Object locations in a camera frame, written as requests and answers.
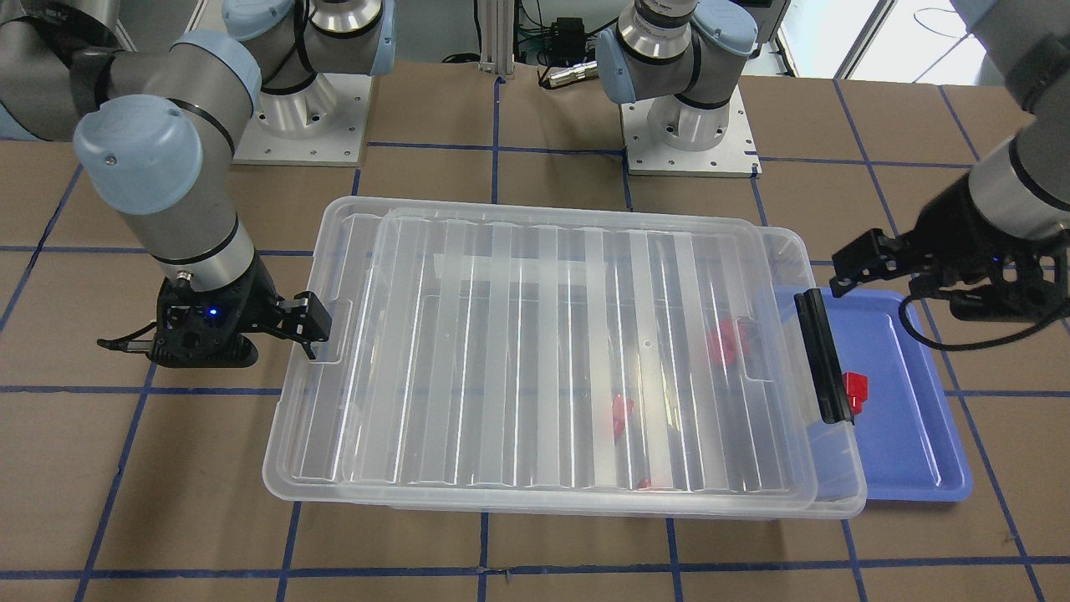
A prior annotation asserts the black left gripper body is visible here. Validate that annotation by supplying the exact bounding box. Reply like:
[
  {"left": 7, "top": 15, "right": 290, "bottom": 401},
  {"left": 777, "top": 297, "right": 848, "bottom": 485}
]
[{"left": 901, "top": 176, "right": 1067, "bottom": 323}]

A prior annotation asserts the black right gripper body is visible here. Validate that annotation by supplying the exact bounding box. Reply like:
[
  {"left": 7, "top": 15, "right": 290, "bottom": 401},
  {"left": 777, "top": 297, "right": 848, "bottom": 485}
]
[{"left": 97, "top": 256, "right": 287, "bottom": 369}]

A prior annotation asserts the clear plastic box lid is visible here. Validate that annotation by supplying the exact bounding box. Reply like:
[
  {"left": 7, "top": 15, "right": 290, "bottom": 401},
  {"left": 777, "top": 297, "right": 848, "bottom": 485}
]
[{"left": 262, "top": 196, "right": 817, "bottom": 511}]

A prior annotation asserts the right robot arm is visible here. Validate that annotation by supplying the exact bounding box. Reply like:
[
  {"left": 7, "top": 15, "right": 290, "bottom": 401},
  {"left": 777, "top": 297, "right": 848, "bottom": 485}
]
[{"left": 1, "top": 1, "right": 396, "bottom": 369}]

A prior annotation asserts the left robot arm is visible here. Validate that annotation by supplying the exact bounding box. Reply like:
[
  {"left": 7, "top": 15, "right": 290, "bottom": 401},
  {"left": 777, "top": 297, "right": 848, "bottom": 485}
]
[{"left": 595, "top": 1, "right": 1069, "bottom": 331}]

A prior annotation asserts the clear plastic storage box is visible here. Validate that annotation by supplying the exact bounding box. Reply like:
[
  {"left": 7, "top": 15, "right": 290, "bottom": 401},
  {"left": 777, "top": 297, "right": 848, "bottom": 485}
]
[{"left": 347, "top": 216, "right": 866, "bottom": 519}]

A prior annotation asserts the blue plastic tray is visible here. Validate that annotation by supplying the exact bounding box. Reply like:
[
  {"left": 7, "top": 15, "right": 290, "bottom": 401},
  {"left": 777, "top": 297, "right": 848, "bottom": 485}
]
[{"left": 773, "top": 285, "right": 973, "bottom": 518}]

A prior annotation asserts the black box latch handle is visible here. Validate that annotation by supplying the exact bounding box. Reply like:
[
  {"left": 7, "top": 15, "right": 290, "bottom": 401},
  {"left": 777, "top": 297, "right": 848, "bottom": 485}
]
[{"left": 792, "top": 288, "right": 855, "bottom": 426}]

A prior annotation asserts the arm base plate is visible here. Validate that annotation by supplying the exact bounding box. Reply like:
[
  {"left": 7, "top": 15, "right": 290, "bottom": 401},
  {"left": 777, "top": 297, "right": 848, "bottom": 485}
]
[
  {"left": 620, "top": 88, "right": 763, "bottom": 177},
  {"left": 233, "top": 74, "right": 375, "bottom": 167}
]

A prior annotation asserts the aluminium frame post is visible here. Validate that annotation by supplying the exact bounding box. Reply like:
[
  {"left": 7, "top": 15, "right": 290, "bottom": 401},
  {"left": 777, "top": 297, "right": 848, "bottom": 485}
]
[{"left": 475, "top": 0, "right": 518, "bottom": 79}]

